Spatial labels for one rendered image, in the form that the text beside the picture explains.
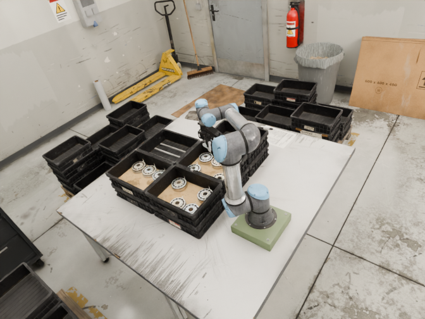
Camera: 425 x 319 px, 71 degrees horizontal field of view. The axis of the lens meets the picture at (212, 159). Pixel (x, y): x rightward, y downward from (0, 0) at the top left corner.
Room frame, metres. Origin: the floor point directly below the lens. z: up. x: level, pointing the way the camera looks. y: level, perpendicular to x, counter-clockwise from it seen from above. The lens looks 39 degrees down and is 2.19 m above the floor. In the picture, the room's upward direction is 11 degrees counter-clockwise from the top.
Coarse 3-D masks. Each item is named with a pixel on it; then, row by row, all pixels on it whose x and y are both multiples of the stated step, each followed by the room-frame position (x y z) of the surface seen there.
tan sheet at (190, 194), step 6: (168, 186) 1.50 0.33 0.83; (192, 186) 1.45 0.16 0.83; (198, 186) 1.44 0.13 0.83; (162, 192) 1.45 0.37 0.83; (168, 192) 1.44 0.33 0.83; (174, 192) 1.43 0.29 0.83; (180, 192) 1.42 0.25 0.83; (186, 192) 1.40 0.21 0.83; (192, 192) 1.39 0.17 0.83; (162, 198) 1.40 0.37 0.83; (168, 198) 1.39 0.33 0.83; (174, 198) 1.37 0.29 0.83; (186, 198) 1.35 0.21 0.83; (192, 198) 1.34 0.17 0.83; (198, 204) 1.28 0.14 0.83
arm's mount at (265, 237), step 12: (240, 216) 1.18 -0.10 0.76; (276, 216) 1.13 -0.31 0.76; (288, 216) 1.11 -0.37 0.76; (240, 228) 1.09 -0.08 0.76; (252, 228) 1.08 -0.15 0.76; (264, 228) 1.06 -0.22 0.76; (276, 228) 1.04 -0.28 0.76; (252, 240) 1.02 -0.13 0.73; (264, 240) 0.98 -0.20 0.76; (276, 240) 1.00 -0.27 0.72
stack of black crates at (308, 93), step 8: (288, 80) 3.12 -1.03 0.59; (296, 80) 3.07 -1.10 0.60; (280, 88) 3.08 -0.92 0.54; (288, 88) 3.12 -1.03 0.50; (296, 88) 3.06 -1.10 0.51; (304, 88) 3.01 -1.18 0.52; (312, 88) 2.82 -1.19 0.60; (280, 96) 2.89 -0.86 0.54; (288, 96) 2.84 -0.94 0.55; (296, 96) 2.79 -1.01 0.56; (304, 96) 2.73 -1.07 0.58; (312, 96) 2.82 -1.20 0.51; (280, 104) 2.91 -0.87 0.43; (288, 104) 2.84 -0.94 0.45; (296, 104) 2.77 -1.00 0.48
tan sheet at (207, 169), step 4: (196, 160) 1.71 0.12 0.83; (200, 164) 1.66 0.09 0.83; (204, 168) 1.61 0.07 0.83; (208, 168) 1.60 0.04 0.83; (212, 168) 1.59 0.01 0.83; (204, 172) 1.57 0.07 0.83; (208, 172) 1.56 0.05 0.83; (212, 172) 1.55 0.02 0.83; (216, 172) 1.54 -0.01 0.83; (220, 172) 1.53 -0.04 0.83; (212, 176) 1.51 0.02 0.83
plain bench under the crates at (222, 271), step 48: (288, 144) 1.85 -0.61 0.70; (336, 144) 1.73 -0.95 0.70; (96, 192) 1.73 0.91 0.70; (288, 192) 1.35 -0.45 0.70; (96, 240) 1.27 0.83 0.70; (144, 240) 1.20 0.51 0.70; (192, 240) 1.13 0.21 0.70; (240, 240) 1.06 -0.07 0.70; (288, 240) 1.00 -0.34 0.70; (192, 288) 0.83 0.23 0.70; (240, 288) 0.77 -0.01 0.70
